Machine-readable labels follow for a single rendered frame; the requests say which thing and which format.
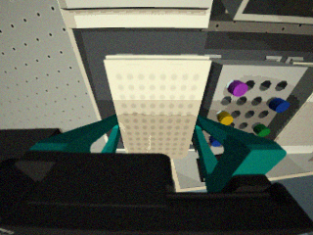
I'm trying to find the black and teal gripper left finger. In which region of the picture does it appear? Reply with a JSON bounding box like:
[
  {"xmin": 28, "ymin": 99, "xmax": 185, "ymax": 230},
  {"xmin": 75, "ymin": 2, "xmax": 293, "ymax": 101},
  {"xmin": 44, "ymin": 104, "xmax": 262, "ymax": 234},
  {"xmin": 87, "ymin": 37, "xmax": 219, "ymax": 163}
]
[{"xmin": 28, "ymin": 114, "xmax": 120, "ymax": 153}]

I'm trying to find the grey tube rack block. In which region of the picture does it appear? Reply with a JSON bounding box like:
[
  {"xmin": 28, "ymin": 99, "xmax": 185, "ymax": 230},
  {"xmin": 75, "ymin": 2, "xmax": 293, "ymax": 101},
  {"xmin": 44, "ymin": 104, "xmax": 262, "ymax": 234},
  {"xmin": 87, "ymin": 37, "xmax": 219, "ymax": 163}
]
[{"xmin": 199, "ymin": 60, "xmax": 308, "ymax": 136}]

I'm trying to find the grey base plate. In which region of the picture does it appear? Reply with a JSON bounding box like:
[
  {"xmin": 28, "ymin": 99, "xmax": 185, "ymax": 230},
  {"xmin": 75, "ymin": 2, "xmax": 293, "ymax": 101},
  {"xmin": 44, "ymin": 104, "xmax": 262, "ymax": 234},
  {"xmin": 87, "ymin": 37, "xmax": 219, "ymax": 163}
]
[{"xmin": 0, "ymin": 0, "xmax": 313, "ymax": 189}]

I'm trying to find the green cylinder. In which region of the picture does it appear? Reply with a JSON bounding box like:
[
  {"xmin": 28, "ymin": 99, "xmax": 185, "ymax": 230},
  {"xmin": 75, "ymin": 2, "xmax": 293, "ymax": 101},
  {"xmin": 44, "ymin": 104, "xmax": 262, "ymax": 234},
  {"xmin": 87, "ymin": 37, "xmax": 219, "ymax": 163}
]
[{"xmin": 251, "ymin": 122, "xmax": 270, "ymax": 137}]

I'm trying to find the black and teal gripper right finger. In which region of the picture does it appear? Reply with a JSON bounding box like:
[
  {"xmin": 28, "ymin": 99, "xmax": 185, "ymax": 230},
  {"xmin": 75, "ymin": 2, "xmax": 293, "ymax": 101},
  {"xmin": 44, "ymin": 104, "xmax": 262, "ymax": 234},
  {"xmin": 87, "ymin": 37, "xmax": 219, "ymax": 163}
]
[{"xmin": 193, "ymin": 115, "xmax": 287, "ymax": 192}]

